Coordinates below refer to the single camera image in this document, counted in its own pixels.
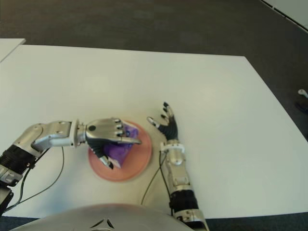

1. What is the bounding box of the neighbouring white table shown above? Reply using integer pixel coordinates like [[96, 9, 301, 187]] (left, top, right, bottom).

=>
[[0, 38, 26, 63]]

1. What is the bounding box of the office chair base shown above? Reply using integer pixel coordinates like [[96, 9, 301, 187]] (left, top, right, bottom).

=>
[[295, 89, 308, 111]]

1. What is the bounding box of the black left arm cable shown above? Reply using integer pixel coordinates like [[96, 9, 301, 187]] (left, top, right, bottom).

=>
[[4, 146, 65, 210]]

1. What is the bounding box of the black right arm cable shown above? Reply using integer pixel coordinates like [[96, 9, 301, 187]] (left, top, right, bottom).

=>
[[141, 151, 174, 215]]

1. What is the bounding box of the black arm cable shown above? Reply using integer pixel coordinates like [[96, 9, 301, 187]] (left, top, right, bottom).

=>
[[4, 146, 65, 210], [141, 151, 174, 215]]

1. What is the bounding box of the purple tissue paper pack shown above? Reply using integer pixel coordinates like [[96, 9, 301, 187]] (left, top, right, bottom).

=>
[[102, 122, 140, 168]]

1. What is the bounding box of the silver robot torso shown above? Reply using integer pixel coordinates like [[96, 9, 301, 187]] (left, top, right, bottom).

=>
[[14, 203, 193, 231]]

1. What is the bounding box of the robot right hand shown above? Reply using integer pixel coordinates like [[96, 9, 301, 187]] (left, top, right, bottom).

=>
[[146, 102, 179, 140]]

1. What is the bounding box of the pink round plate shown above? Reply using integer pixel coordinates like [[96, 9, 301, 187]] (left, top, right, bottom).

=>
[[88, 119, 153, 181]]

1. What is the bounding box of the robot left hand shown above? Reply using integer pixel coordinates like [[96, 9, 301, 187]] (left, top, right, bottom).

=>
[[84, 117, 142, 170]]

